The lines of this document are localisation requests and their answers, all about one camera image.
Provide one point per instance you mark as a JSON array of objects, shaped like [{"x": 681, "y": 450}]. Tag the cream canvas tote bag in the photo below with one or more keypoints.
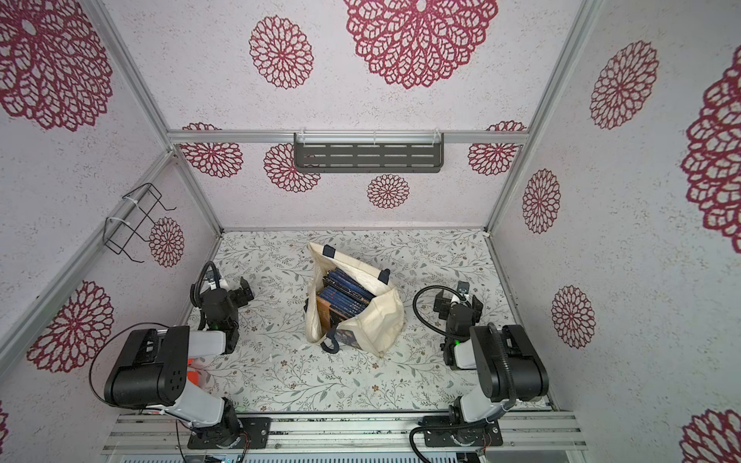
[{"x": 377, "y": 328}]

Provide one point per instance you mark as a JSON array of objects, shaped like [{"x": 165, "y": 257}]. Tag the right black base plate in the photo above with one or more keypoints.
[{"x": 441, "y": 433}]

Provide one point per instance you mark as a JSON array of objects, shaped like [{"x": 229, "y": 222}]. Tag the grey slotted wall shelf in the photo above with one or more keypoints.
[{"x": 368, "y": 154}]

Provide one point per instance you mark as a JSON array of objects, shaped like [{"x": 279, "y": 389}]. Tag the aluminium front rail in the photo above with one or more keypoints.
[{"x": 522, "y": 430}]

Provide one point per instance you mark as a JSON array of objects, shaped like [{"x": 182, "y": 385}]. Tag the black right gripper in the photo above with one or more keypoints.
[{"x": 458, "y": 304}]

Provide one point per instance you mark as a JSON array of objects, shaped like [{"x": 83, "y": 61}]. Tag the red plastic object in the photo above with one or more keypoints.
[{"x": 192, "y": 375}]

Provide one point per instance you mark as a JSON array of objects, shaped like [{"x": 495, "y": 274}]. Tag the black wire wall rack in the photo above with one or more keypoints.
[{"x": 119, "y": 230}]

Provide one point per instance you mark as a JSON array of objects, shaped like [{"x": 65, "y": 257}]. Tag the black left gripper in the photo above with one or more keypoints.
[{"x": 239, "y": 292}]

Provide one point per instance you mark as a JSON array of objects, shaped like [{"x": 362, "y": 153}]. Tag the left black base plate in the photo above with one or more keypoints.
[{"x": 250, "y": 432}]

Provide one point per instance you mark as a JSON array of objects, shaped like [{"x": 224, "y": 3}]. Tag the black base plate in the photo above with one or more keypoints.
[
  {"x": 250, "y": 432},
  {"x": 441, "y": 433}
]

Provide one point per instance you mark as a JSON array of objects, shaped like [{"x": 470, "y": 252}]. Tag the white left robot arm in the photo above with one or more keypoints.
[{"x": 151, "y": 370}]

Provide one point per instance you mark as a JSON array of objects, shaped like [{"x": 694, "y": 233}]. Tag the stack of blue books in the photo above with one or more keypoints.
[{"x": 345, "y": 296}]

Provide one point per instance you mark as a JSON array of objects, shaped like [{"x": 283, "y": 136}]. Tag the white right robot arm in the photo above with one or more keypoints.
[{"x": 503, "y": 358}]

